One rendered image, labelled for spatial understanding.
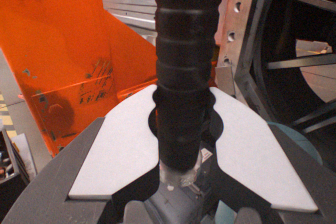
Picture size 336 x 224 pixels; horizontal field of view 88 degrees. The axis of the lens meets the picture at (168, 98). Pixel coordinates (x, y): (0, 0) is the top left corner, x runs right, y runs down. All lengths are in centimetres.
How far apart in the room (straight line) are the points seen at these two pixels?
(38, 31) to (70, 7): 6
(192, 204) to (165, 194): 8
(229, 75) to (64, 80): 30
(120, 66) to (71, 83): 12
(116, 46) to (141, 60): 8
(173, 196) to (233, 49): 41
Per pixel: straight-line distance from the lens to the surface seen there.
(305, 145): 26
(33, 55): 35
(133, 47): 43
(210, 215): 82
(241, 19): 32
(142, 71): 46
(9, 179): 50
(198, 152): 17
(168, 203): 55
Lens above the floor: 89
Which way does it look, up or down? 30 degrees down
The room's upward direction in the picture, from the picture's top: 1 degrees clockwise
